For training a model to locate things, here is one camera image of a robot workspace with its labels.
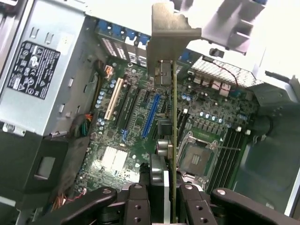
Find black expansion slot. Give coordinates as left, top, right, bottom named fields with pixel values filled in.
left=126, top=88, right=143, bottom=132
left=116, top=79, right=133, bottom=129

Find silver chipset heatsink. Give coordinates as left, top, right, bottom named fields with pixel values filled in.
left=103, top=145, right=129, bottom=170

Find CPU socket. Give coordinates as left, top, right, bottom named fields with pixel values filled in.
left=177, top=135, right=221, bottom=179

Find multicolour wire bundle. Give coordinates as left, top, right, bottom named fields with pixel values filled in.
left=70, top=112, right=94, bottom=141

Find yellow and black wires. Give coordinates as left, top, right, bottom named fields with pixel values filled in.
left=92, top=60, right=111, bottom=113

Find black fan shroud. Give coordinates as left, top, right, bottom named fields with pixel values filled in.
left=0, top=130, right=91, bottom=202

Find black RAM slot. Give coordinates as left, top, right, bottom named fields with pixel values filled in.
left=224, top=128, right=247, bottom=192
left=208, top=128, right=233, bottom=190
left=218, top=128, right=242, bottom=192
left=213, top=128, right=237, bottom=191

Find white expansion slot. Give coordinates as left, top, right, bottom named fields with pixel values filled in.
left=104, top=78, right=123, bottom=120

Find thin red black wire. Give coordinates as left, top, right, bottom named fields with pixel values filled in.
left=210, top=58, right=239, bottom=87

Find grey power supply unit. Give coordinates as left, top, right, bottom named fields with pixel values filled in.
left=0, top=0, right=94, bottom=136

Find orange wire bundle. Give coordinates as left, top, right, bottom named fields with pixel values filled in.
left=50, top=187, right=89, bottom=211

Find grey card retention bracket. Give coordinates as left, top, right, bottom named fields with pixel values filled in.
left=174, top=0, right=267, bottom=56

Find blue expansion slot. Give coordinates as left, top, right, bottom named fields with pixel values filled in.
left=142, top=93, right=160, bottom=139

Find green motherboard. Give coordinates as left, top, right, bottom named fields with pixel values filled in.
left=77, top=56, right=258, bottom=204

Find open dark PC case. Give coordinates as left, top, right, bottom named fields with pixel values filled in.
left=0, top=0, right=300, bottom=225

